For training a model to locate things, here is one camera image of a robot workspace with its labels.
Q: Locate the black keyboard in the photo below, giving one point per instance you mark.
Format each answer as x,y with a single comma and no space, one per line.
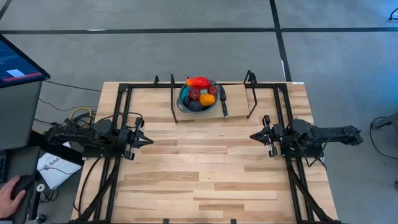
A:
3,166

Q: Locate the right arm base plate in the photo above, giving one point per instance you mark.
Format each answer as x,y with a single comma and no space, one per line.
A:
314,154

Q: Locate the black desk beam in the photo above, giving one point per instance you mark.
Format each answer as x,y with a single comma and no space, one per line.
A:
53,149

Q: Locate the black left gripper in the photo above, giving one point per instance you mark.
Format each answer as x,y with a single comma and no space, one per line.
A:
129,140

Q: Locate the black furniture leg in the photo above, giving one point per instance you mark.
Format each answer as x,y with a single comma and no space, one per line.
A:
394,15

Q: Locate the white booklet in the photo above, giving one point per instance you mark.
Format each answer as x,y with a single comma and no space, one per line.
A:
59,174

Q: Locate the gray furniture leg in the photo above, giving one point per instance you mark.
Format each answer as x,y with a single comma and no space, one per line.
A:
388,121

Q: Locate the dark red block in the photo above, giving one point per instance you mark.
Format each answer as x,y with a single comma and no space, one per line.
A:
194,93

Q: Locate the black computer mouse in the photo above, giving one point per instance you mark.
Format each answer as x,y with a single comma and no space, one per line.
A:
26,183

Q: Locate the dark purple mangosteen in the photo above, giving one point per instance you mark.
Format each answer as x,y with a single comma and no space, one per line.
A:
195,106

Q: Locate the computer monitor with blue screen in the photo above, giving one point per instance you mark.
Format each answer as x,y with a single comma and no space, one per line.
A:
15,59

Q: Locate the person's hand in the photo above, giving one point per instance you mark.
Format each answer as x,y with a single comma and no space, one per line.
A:
9,202

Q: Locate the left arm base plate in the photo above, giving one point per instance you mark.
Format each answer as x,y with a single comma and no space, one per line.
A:
99,153

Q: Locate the red and orange fruit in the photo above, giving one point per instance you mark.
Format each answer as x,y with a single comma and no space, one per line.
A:
199,82

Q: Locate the small red round fruit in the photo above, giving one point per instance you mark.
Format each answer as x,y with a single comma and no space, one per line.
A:
212,90

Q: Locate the white tape roll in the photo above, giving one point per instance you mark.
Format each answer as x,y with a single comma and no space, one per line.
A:
38,187

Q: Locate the blue bowl with gray rim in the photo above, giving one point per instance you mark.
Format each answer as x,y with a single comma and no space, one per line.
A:
183,92

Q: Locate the black aluminium table frame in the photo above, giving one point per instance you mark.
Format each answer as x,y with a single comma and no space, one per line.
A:
140,85

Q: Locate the black round knob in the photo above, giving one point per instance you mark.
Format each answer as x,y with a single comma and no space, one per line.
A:
40,218

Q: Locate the dark gray desk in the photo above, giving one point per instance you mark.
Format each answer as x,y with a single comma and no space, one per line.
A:
12,161

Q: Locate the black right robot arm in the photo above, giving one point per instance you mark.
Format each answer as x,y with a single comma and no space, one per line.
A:
326,133

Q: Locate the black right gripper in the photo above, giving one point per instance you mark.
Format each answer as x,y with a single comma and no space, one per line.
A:
275,137

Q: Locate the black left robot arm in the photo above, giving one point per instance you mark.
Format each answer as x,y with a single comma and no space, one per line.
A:
77,135

